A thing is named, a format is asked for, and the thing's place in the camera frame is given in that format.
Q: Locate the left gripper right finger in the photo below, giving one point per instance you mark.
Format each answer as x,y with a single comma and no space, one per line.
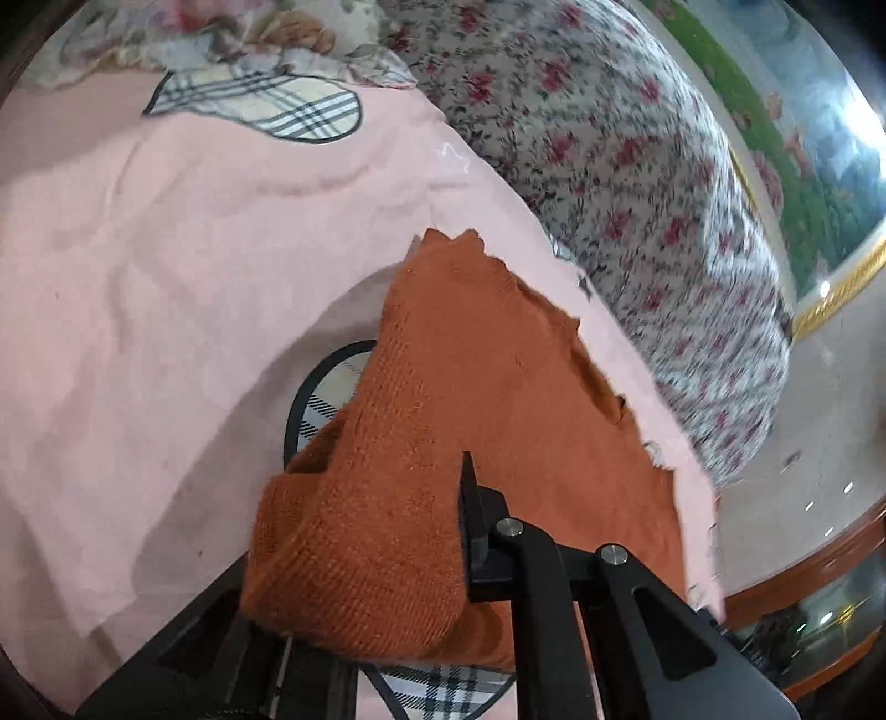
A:
596,634

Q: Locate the framed landscape painting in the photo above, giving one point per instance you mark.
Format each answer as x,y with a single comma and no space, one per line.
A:
815,141

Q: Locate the wooden furniture edge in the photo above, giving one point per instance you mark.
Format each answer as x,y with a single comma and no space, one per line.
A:
809,624

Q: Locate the pink bed sheet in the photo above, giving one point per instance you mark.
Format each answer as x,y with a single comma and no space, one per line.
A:
167,283

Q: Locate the small-flower patterned quilt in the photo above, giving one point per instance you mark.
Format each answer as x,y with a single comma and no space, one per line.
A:
580,109

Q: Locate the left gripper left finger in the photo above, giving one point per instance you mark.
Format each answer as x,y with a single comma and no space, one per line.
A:
210,661

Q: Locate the large-flower patterned pillow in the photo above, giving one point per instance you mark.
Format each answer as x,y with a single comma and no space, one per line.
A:
335,40

